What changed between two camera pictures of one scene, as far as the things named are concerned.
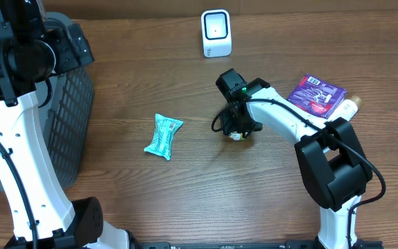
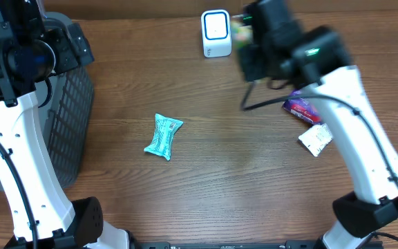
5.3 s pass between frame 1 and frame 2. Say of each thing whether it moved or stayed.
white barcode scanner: stayed
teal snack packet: stayed
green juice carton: moved
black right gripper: moved
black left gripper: stayed
